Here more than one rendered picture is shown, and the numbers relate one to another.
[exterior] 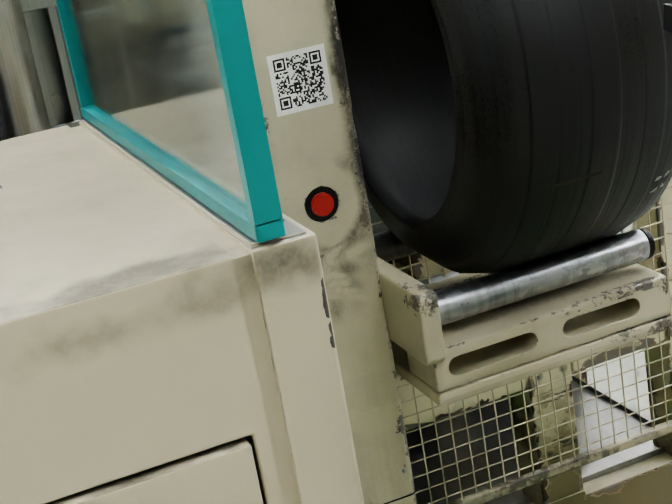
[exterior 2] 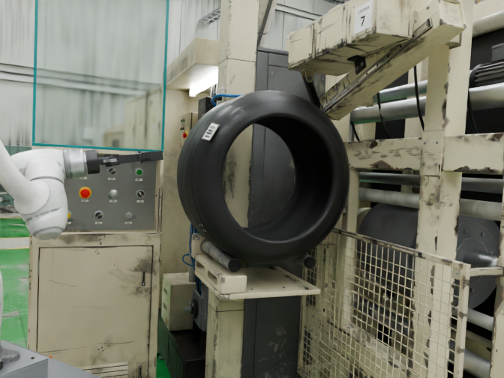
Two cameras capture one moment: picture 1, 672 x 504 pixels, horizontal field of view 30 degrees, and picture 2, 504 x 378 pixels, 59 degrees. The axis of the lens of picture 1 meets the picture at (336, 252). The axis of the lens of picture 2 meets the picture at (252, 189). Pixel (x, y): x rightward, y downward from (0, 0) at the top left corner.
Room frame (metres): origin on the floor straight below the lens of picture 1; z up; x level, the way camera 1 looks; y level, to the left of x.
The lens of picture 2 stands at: (1.61, -1.88, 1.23)
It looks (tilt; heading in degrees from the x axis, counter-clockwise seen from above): 3 degrees down; 88
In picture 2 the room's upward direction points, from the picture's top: 3 degrees clockwise
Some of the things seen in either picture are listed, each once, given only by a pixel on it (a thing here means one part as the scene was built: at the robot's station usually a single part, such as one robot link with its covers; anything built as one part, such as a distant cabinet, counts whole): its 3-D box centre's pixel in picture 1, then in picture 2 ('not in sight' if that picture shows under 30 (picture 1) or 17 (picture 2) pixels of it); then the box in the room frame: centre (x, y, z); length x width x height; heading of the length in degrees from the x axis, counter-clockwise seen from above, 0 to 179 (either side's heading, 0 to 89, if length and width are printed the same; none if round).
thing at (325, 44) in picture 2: not in sight; (353, 39); (2.00, -0.23, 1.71); 0.61 x 0.25 x 0.15; 109
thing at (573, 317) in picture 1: (539, 323); (218, 271); (1.55, -0.25, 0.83); 0.36 x 0.09 x 0.06; 109
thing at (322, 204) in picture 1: (321, 203); not in sight; (1.52, 0.01, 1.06); 0.03 x 0.02 x 0.03; 109
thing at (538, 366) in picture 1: (491, 319); (253, 280); (1.68, -0.21, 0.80); 0.37 x 0.36 x 0.02; 19
